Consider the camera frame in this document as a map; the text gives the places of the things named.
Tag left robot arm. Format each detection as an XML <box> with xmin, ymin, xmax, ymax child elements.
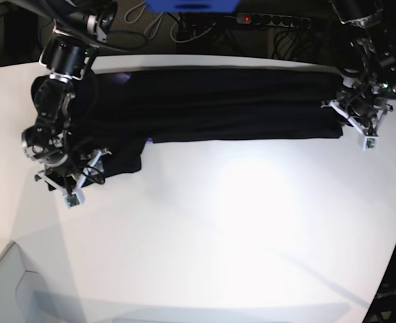
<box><xmin>321</xmin><ymin>1</ymin><xmax>396</xmax><ymax>151</ymax></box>

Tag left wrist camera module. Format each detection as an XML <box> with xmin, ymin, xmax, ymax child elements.
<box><xmin>360</xmin><ymin>135</ymin><xmax>379</xmax><ymax>151</ymax></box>

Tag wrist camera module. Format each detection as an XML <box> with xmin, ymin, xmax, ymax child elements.
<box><xmin>360</xmin><ymin>135</ymin><xmax>379</xmax><ymax>151</ymax></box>
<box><xmin>63</xmin><ymin>190</ymin><xmax>85</xmax><ymax>209</ymax></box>

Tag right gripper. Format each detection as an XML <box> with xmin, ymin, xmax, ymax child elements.
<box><xmin>34</xmin><ymin>148</ymin><xmax>112</xmax><ymax>197</ymax></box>

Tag white bin bottom left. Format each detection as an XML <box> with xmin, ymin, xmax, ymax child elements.
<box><xmin>0</xmin><ymin>240</ymin><xmax>84</xmax><ymax>323</ymax></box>

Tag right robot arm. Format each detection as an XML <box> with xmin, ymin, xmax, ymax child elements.
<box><xmin>22</xmin><ymin>1</ymin><xmax>118</xmax><ymax>208</ymax></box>

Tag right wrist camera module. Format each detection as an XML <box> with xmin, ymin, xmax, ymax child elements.
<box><xmin>63</xmin><ymin>190</ymin><xmax>85</xmax><ymax>209</ymax></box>

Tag white coiled cable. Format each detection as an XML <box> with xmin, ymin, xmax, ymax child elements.
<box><xmin>123</xmin><ymin>3</ymin><xmax>171</xmax><ymax>40</ymax></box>

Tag blue box overhead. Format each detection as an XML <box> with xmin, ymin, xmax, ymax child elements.
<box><xmin>145</xmin><ymin>0</ymin><xmax>239</xmax><ymax>13</ymax></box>

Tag black power strip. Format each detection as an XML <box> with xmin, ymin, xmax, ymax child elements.
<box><xmin>236</xmin><ymin>13</ymin><xmax>311</xmax><ymax>29</ymax></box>

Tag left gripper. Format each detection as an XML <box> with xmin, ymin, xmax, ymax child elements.
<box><xmin>321</xmin><ymin>100</ymin><xmax>393</xmax><ymax>147</ymax></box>

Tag black t-shirt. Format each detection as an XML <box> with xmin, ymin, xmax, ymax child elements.
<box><xmin>30</xmin><ymin>67</ymin><xmax>346</xmax><ymax>186</ymax></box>

